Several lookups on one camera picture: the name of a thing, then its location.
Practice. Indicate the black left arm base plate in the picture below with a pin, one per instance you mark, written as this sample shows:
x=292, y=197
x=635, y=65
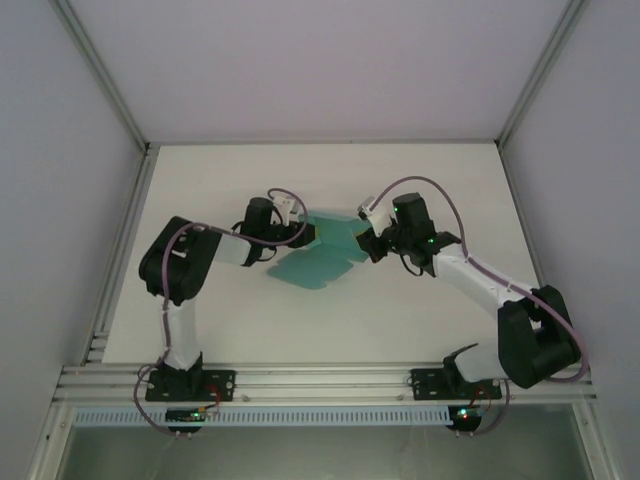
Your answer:
x=220, y=382

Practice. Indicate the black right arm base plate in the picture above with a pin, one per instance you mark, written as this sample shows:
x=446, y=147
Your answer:
x=425, y=382

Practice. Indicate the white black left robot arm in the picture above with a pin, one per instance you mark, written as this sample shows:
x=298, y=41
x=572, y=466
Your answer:
x=180, y=330

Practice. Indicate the aluminium table side rail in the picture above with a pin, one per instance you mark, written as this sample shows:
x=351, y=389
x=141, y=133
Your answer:
x=127, y=220
x=530, y=225

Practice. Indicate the aluminium frame post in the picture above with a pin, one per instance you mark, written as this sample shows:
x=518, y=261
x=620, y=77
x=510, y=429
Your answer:
x=100, y=75
x=540, y=75

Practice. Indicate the aluminium mounting rail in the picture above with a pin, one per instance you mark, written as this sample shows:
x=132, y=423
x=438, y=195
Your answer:
x=320, y=380

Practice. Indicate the teal green cloth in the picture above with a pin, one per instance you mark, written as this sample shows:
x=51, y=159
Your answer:
x=310, y=270

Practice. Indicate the grey metal panel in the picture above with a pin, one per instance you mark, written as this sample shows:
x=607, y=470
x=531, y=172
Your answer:
x=320, y=455

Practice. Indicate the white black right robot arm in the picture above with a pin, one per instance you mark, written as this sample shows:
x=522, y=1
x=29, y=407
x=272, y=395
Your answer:
x=475, y=280

